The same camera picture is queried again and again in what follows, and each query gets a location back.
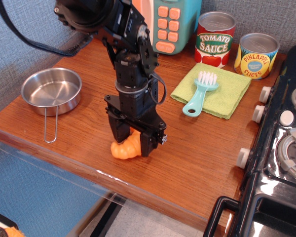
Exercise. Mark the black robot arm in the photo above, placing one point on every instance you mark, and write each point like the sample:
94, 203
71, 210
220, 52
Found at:
123, 31

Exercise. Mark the black toy stove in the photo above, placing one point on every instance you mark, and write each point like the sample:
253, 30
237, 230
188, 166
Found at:
267, 204

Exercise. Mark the teal dish brush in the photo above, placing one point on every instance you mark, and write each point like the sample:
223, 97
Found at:
206, 81

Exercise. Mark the orange toy croissant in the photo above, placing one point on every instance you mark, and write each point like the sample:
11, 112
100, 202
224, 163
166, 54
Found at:
129, 148

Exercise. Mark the tomato sauce can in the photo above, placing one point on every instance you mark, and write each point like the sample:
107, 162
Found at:
214, 38

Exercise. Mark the orange plush object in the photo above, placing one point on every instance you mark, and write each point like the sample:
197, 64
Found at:
13, 232

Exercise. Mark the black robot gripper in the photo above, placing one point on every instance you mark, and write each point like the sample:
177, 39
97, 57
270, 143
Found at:
136, 108

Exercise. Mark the small steel pan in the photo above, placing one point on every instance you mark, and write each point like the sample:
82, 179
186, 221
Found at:
51, 93

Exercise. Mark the teal toy microwave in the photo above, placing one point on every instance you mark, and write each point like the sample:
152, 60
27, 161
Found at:
171, 22

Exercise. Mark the green folded cloth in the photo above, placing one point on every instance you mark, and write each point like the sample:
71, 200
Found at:
221, 102

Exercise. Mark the pineapple slices can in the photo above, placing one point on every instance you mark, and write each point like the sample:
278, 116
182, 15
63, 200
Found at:
256, 55

